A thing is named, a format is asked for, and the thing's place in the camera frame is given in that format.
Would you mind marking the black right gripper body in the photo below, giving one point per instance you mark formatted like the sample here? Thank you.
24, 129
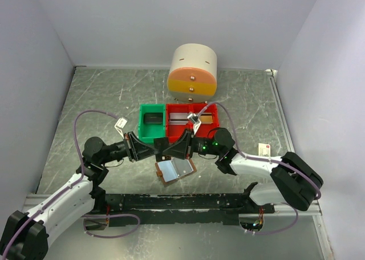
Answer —
202, 145

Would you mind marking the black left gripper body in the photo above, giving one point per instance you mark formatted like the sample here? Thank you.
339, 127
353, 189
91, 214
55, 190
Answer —
117, 150

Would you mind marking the black credit card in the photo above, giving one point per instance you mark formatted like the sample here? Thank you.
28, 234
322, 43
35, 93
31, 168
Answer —
160, 144

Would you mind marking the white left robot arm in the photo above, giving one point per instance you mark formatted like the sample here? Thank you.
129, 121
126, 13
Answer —
28, 235

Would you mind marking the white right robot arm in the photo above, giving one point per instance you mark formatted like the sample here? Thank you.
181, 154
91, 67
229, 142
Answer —
292, 180

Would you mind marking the gold card in bin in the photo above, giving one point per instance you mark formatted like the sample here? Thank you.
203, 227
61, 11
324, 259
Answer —
206, 118

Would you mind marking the silver card in bin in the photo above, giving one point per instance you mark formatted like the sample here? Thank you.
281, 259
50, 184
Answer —
178, 118

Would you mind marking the black card in bin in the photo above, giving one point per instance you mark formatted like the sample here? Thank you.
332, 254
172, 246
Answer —
153, 118

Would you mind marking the white small card box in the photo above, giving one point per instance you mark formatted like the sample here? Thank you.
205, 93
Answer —
264, 150

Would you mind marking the red bin right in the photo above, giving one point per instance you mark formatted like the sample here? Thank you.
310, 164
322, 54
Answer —
208, 130

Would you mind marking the red bin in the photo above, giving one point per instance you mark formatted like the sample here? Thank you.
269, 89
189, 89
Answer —
173, 132
208, 130

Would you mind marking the red bin middle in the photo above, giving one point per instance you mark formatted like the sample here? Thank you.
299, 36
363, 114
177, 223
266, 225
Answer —
173, 132

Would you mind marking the green bin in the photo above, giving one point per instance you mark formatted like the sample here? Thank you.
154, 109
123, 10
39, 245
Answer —
148, 132

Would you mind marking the white round drawer cabinet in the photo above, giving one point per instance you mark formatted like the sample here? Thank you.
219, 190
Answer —
193, 73

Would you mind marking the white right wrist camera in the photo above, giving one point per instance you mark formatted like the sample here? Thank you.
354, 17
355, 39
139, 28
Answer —
195, 120

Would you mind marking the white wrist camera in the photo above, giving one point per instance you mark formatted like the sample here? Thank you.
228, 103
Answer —
119, 125
195, 120

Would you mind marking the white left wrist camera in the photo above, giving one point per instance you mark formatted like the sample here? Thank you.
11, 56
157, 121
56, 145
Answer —
119, 125

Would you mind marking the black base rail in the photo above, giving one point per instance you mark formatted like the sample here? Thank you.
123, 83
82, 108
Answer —
166, 209

